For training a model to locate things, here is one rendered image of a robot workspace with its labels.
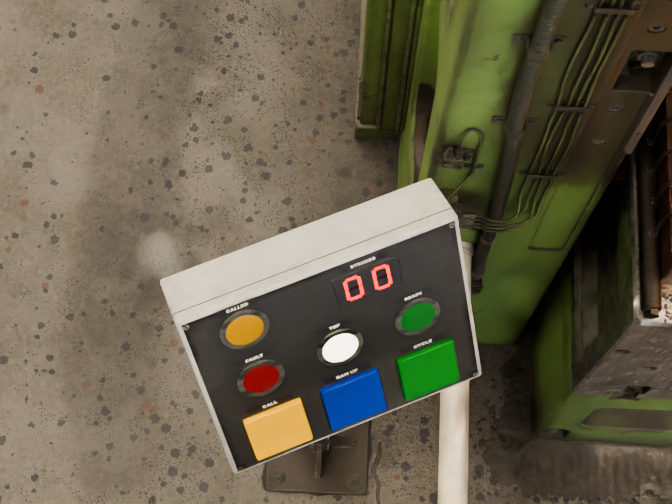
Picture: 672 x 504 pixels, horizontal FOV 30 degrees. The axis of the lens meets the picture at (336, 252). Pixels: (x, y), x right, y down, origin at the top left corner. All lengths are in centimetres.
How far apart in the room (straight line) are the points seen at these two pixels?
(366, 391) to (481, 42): 45
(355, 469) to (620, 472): 53
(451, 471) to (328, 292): 57
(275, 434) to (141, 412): 108
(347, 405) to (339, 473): 100
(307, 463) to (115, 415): 40
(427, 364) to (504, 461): 105
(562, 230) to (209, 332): 74
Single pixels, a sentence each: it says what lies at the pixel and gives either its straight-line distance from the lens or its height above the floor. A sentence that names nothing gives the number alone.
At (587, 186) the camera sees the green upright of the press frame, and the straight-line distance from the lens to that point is 180.
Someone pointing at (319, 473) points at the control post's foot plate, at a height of 3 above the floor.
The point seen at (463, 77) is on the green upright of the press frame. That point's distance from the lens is 148.
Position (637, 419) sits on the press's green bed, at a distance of 249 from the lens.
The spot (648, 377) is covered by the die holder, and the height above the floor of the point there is 62.
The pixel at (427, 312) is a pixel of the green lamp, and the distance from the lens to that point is 150.
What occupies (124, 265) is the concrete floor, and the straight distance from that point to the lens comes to 269.
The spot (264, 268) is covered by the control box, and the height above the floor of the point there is 119.
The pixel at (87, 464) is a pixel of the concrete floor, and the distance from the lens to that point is 261.
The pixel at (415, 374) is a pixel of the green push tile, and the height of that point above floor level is 102.
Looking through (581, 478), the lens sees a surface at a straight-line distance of 261.
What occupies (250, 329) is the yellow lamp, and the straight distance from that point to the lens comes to 142.
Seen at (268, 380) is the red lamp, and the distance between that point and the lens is 148.
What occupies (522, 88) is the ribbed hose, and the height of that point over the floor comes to 124.
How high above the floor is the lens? 253
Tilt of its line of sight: 71 degrees down
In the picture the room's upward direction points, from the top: 2 degrees clockwise
